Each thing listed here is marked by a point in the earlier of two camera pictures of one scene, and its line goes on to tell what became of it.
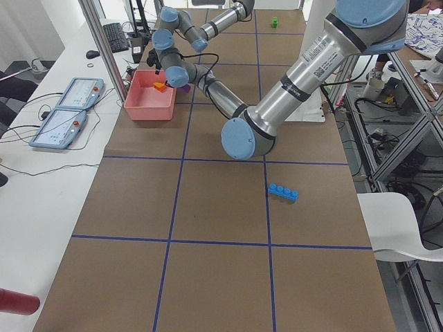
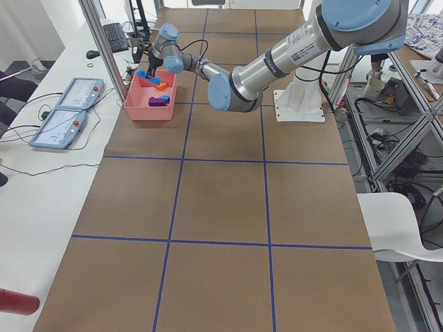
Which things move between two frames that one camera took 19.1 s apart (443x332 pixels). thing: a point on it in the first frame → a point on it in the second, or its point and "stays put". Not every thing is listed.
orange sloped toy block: (160, 86) stays put
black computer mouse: (92, 54) stays put
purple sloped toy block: (186, 87) → (154, 102)
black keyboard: (116, 37) stays put
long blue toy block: (280, 191) → (143, 75)
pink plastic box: (145, 102) stays put
